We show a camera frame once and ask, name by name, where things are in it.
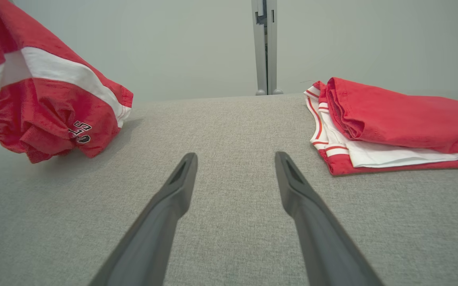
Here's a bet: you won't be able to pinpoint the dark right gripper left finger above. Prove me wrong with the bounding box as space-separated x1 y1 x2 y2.
89 152 199 286

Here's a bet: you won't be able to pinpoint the red and white number jersey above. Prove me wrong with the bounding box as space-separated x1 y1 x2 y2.
303 77 458 177

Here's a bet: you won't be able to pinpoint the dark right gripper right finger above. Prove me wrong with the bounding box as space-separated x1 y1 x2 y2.
274 151 385 286

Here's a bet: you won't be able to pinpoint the red shorts with white stripe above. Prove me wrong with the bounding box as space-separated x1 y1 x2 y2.
0 0 134 164

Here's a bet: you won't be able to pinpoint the grey partition post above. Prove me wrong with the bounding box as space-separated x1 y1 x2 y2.
267 0 284 95
251 0 268 96

